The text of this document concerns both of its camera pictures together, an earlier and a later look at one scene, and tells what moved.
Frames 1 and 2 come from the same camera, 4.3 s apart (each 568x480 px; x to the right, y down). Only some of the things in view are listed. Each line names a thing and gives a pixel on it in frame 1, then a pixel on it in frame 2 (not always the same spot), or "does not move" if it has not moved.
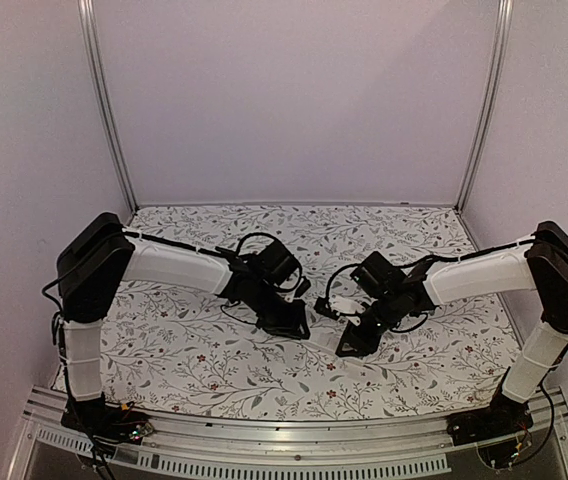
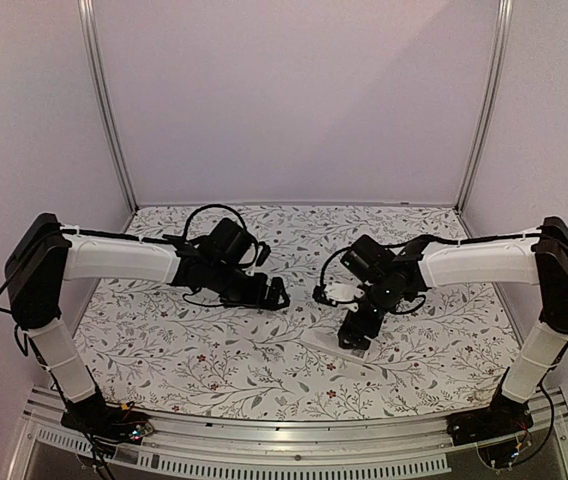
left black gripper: (292, 328) to (256, 299)
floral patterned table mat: (189, 353) does not move
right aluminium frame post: (504, 40) does not move
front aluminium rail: (368, 446) does not move
